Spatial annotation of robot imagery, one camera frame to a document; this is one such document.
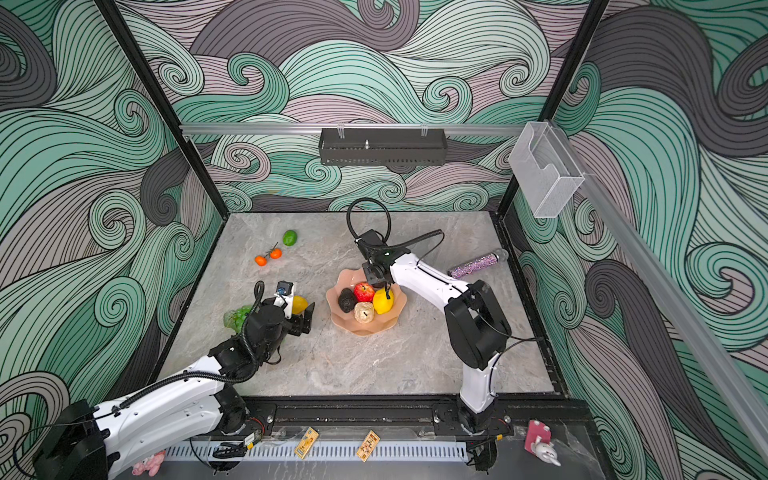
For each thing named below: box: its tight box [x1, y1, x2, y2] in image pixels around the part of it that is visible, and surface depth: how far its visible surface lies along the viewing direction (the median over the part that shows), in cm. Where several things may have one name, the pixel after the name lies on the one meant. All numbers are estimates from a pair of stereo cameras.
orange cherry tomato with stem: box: [264, 241, 283, 259], surface depth 108 cm
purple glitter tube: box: [447, 248, 509, 279], surface depth 103 cm
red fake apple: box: [353, 281, 375, 303], surface depth 92 cm
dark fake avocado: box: [338, 287, 356, 314], surface depth 89 cm
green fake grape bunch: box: [223, 304, 253, 334], surface depth 89 cm
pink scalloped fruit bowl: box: [326, 268, 408, 336], surface depth 90 cm
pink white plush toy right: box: [524, 420, 562, 467], surface depth 70 cm
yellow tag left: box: [294, 426, 320, 459], surface depth 71 cm
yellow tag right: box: [356, 429, 381, 463], surface depth 70 cm
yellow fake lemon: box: [373, 287, 395, 315], surface depth 90 cm
